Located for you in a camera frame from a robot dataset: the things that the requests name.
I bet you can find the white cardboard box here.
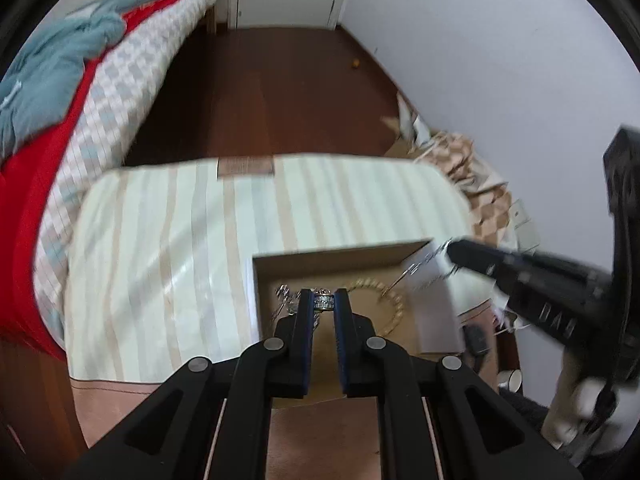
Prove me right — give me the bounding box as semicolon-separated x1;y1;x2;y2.
250;237;467;403

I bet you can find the silver chain bracelet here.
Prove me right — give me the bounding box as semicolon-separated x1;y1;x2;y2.
384;238;467;294

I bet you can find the teal blanket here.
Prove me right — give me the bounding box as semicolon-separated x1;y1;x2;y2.
1;0;155;159

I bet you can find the wooden bead bracelet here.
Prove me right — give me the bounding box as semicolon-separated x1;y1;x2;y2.
344;277;407;338

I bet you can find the red blanket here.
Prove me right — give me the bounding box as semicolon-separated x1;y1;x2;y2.
0;0;194;361

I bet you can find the black smartwatch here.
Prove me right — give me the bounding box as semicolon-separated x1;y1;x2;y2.
462;323;490;360

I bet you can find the checkered beige cloth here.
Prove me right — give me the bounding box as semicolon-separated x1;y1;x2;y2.
416;131;513;247

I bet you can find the white power strip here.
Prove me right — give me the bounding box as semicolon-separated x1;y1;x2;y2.
510;200;540;252

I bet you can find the silver chain necklace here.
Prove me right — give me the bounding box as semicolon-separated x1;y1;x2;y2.
273;283;304;319

